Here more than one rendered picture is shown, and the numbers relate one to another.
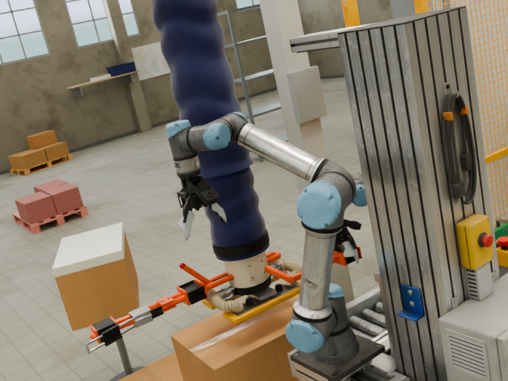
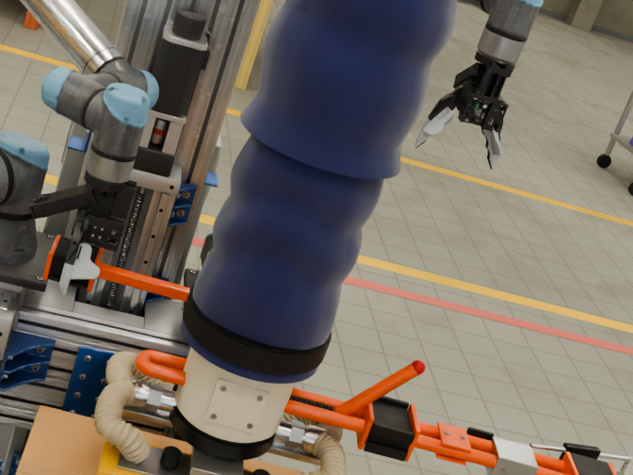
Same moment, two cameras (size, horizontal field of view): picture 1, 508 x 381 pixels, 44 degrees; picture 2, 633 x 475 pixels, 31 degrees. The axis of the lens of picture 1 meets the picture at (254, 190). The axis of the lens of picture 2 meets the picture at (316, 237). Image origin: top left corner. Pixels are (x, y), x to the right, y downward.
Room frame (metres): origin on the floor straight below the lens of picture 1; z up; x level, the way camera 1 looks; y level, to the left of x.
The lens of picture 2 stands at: (3.80, 0.62, 2.07)
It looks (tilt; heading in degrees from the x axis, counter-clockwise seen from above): 22 degrees down; 198
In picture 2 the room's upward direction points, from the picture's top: 20 degrees clockwise
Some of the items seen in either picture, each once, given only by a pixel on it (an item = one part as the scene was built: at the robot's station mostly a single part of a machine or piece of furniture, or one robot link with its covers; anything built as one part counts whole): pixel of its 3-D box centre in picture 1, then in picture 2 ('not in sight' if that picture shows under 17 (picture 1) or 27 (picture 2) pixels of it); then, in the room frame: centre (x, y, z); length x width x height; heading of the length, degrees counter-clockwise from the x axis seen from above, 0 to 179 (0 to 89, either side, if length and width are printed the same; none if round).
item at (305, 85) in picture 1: (307, 94); not in sight; (3.71, -0.43, 1.62); 0.20 x 0.05 x 0.30; 119
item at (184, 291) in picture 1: (192, 292); (386, 426); (2.24, 0.32, 1.18); 0.10 x 0.08 x 0.06; 28
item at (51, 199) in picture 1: (46, 204); not in sight; (8.84, 2.95, 0.21); 1.17 x 0.82 x 0.43; 32
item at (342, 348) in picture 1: (333, 336); not in sight; (1.84, -0.15, 1.09); 0.15 x 0.15 x 0.10
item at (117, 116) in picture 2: not in sight; (120, 121); (2.26, -0.28, 1.46); 0.09 x 0.08 x 0.11; 84
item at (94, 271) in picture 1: (98, 273); not in sight; (3.72, 1.06, 0.82); 0.60 x 0.40 x 0.40; 8
